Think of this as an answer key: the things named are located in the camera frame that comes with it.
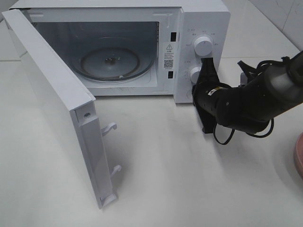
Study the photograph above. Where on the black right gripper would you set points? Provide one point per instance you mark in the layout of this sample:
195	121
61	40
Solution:
206	95

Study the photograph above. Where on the pink plate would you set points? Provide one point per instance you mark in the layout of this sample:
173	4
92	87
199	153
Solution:
298	155

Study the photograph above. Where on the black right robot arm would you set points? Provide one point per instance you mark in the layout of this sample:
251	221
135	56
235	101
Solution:
272	88

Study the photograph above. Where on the lower white timer knob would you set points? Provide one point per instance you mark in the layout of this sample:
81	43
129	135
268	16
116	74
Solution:
194	74

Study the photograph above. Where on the upper white power knob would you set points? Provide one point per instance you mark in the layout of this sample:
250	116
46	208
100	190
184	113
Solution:
203	45

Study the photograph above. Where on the warning label with QR code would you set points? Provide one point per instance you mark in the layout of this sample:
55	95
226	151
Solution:
168	55

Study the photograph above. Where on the white microwave oven body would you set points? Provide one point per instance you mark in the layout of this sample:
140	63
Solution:
62	23

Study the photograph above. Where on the glass microwave turntable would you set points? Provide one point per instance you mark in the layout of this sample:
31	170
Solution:
112	59

